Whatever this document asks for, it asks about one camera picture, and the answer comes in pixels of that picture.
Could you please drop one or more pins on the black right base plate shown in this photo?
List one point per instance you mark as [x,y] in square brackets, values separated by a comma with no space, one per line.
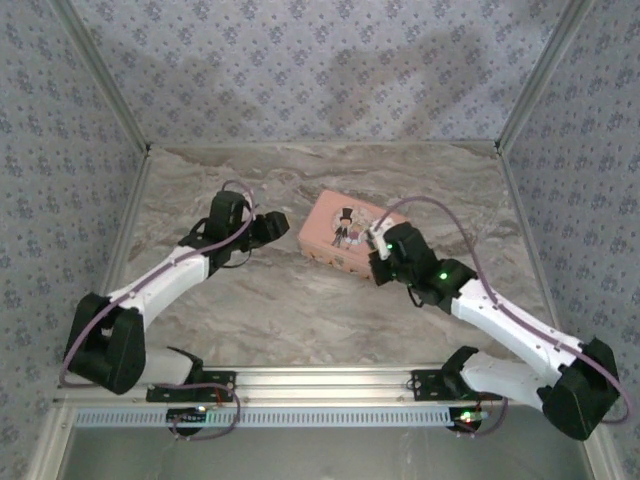
[427,382]

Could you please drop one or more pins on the aluminium frame post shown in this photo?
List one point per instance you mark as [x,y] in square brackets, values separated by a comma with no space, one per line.
[540,75]
[104,75]

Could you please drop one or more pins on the pink tin box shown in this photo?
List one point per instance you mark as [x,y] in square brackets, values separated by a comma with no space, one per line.
[330,215]

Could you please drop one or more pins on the aluminium floor rail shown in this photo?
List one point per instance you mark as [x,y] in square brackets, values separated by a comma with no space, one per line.
[127,235]
[521,215]
[325,145]

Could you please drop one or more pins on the aluminium mounting rail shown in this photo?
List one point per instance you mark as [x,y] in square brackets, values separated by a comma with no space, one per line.
[320,385]

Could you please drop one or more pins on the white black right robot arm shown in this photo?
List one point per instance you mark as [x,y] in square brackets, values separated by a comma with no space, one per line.
[510,320]

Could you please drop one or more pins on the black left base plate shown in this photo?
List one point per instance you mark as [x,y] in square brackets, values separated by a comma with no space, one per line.
[220,382]

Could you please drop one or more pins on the grey metal panel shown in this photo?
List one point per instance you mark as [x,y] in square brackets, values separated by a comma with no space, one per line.
[320,455]

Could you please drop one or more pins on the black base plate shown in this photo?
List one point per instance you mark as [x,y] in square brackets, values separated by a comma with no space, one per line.
[427,382]
[220,382]

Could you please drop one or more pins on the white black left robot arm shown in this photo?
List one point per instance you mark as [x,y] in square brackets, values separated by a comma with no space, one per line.
[160,285]

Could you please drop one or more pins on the small controller board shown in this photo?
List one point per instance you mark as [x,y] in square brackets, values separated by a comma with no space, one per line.
[187,416]
[467,419]

